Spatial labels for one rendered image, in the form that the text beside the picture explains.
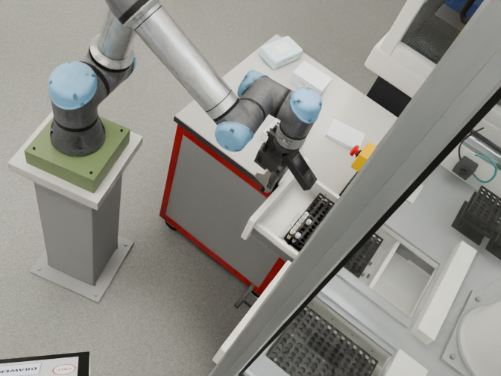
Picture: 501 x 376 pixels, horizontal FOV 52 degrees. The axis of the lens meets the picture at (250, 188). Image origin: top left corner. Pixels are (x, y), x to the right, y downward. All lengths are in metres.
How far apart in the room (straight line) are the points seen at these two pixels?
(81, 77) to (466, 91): 1.14
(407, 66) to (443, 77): 1.65
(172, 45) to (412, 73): 1.15
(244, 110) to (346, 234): 0.66
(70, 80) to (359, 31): 2.58
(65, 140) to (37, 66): 1.45
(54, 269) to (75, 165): 0.82
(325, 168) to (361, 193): 1.29
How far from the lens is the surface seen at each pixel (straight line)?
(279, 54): 1.98
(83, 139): 1.49
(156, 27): 1.08
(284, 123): 1.23
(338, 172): 1.75
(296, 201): 1.54
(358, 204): 0.48
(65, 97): 1.38
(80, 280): 2.22
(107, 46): 1.40
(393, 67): 2.04
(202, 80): 1.09
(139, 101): 2.77
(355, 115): 1.96
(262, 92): 1.19
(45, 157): 1.53
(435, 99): 0.38
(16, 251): 2.31
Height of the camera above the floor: 2.06
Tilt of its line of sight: 54 degrees down
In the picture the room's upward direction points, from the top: 24 degrees clockwise
